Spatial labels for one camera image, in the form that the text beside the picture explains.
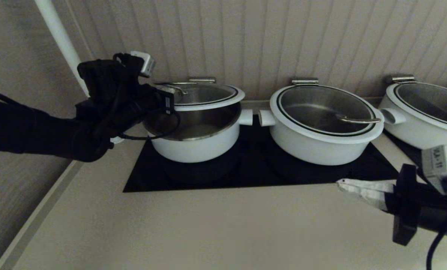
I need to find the glass lid with metal handle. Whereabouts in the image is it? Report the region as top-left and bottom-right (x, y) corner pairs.
(270, 86), (385, 144)
(148, 81), (246, 112)
(384, 82), (447, 135)

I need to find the white round pot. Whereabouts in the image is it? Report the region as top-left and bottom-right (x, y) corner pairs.
(258, 109), (378, 166)
(378, 96), (447, 156)
(143, 100), (253, 164)

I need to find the small black glass cooktop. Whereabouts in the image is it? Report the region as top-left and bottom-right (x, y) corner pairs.
(383, 129), (434, 177)

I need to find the wide black glass cooktop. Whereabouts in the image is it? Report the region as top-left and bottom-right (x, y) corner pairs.
(123, 115), (401, 193)

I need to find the white support pole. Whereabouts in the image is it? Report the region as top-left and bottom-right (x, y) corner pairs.
(34, 0), (126, 145)

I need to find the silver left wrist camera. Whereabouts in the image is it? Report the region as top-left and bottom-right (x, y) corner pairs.
(130, 51), (157, 78)

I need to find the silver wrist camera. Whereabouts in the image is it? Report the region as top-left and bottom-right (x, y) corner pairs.
(130, 51), (157, 78)
(421, 145), (447, 196)

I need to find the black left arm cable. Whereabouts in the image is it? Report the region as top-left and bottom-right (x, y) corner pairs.
(118, 108), (181, 141)

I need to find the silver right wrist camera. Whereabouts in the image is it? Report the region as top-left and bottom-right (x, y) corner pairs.
(421, 145), (447, 196)

